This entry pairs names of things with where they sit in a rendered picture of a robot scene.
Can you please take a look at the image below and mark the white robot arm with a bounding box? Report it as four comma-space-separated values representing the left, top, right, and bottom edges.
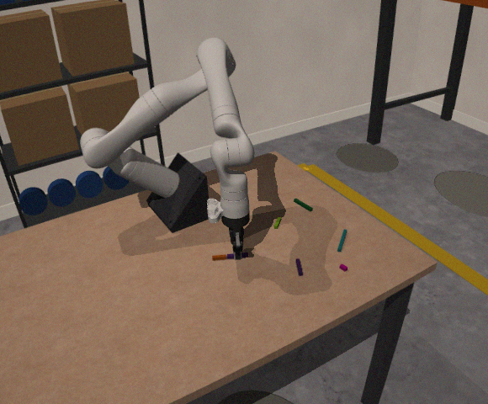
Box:
80, 37, 254, 223

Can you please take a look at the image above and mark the purple rod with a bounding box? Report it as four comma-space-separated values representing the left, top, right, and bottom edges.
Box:
227, 252, 248, 259
295, 258, 303, 276

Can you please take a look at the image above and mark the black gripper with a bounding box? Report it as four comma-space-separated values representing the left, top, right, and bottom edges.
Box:
221, 213, 250, 259

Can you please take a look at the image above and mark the turquoise rod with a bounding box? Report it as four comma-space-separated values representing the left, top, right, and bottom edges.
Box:
337, 229, 347, 252

